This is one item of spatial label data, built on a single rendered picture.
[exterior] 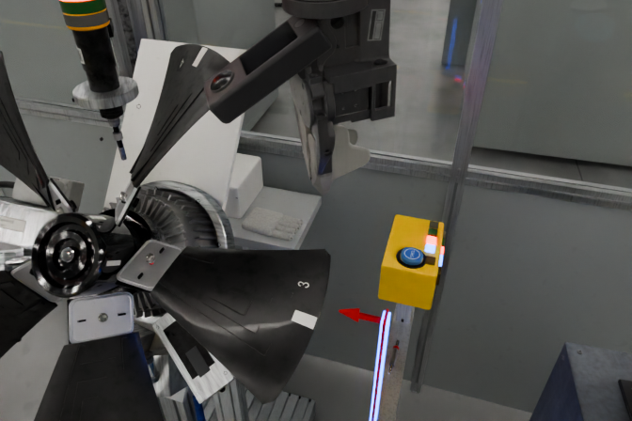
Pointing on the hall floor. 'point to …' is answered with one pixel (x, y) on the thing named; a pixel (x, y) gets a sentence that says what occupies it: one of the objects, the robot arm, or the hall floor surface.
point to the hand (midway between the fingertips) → (316, 184)
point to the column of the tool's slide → (129, 13)
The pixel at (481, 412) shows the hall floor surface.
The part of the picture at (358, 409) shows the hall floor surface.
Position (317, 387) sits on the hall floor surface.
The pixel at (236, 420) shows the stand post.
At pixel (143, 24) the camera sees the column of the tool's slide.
